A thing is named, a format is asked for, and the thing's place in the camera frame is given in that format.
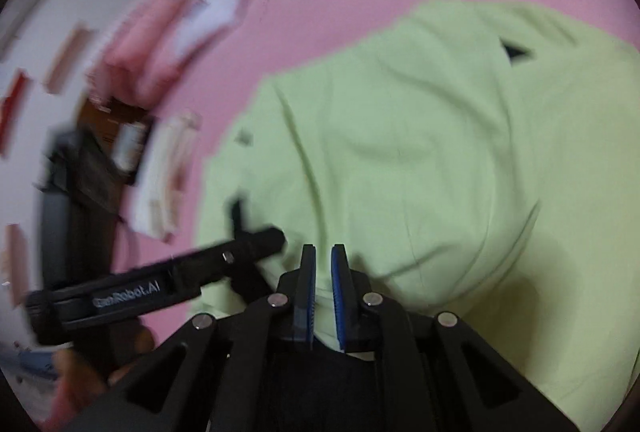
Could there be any green and black hooded jacket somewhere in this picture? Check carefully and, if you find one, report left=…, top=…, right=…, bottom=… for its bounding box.
left=196, top=0, right=639, bottom=431

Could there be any folded white blanket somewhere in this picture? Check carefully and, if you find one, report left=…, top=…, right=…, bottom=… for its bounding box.
left=128, top=110, right=201, bottom=241

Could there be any folded pink quilt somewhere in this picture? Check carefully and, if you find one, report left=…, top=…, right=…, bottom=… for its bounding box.
left=86, top=0, right=191, bottom=110

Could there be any white square pillow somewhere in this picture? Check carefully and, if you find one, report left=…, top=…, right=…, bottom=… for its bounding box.
left=172, top=0, right=249, bottom=64

